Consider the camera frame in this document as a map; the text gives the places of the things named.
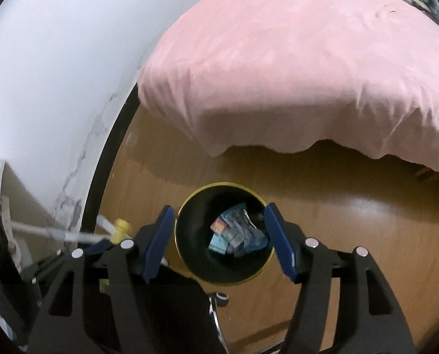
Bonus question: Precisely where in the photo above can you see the light blue wrapper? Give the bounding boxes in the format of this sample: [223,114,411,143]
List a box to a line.
[208,232,235,255]

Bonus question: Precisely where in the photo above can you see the metal rod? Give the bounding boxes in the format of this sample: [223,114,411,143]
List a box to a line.
[208,300,229,354]

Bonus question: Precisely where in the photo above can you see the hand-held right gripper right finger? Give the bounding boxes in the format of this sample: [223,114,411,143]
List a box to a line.
[264,202,415,354]

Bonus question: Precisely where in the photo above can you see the white and yellow mop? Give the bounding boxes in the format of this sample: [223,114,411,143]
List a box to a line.
[9,216,133,247]

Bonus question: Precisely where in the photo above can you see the black bin with yellow rim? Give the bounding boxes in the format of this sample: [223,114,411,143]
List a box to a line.
[174,182,276,286]

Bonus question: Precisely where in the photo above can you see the blue white snack packet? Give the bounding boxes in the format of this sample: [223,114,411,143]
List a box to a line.
[221,203,269,258]

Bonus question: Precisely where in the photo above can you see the pink blanket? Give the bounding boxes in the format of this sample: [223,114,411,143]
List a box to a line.
[136,0,439,178]

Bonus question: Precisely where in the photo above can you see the black baseboard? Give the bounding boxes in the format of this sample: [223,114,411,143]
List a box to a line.
[80,81,143,237]

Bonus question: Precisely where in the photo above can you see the small black white ring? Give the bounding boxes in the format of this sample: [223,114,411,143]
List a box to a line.
[208,291,230,307]

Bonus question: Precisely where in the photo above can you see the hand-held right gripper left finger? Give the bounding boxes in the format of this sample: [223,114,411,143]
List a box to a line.
[28,204,176,354]

